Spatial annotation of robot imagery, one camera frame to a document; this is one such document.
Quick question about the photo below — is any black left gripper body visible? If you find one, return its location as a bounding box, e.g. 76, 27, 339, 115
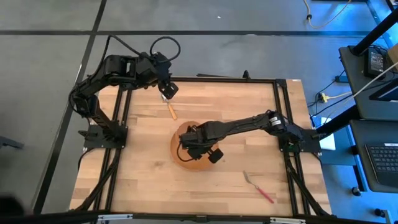
152, 52, 174, 85

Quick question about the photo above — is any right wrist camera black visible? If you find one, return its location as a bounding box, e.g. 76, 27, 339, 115
207, 148, 224, 165

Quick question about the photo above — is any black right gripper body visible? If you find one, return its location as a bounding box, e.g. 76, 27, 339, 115
179, 123, 220, 160

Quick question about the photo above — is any black keyboard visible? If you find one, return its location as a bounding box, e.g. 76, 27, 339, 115
364, 142, 398, 189

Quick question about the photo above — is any orange plate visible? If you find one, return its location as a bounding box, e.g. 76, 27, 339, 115
170, 120, 220, 171

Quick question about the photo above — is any fork with red handle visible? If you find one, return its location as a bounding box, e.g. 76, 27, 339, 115
242, 170, 275, 205

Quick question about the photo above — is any black crossbar with silver brackets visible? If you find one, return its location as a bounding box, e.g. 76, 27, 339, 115
0, 210, 398, 224

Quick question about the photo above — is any black diagonal pole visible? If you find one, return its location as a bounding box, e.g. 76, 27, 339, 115
350, 7, 398, 57

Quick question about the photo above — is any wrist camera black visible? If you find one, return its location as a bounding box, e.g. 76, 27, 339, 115
159, 81, 180, 100
207, 148, 224, 165

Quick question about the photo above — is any cream cable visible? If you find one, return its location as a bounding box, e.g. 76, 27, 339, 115
322, 61, 398, 125

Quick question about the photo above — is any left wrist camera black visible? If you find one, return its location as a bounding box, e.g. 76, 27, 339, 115
159, 81, 180, 100

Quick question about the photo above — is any peach bowl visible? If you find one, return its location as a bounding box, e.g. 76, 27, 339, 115
177, 121, 200, 134

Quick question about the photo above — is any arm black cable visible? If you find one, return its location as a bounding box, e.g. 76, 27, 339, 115
101, 34, 181, 65
176, 141, 197, 163

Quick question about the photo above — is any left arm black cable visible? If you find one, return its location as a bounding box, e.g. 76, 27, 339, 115
101, 34, 181, 65

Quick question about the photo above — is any black power adapter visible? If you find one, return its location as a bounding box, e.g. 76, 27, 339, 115
364, 47, 389, 80

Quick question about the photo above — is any black keyboard desk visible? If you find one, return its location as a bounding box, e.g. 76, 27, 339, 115
349, 119, 398, 194

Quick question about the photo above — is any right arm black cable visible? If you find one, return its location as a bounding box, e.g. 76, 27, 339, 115
176, 141, 197, 163

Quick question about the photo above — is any brown cardboard box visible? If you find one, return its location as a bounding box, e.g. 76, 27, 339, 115
386, 42, 398, 72

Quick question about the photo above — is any spoon with yellow handle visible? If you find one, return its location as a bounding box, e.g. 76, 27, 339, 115
160, 94, 178, 121

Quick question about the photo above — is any white box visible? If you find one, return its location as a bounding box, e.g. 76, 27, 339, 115
310, 116, 337, 151

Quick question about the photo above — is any black aluminium table frame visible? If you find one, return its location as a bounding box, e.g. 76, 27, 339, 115
71, 74, 332, 223

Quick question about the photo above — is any yellow cable with black plug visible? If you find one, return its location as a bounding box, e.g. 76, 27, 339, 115
303, 0, 353, 29

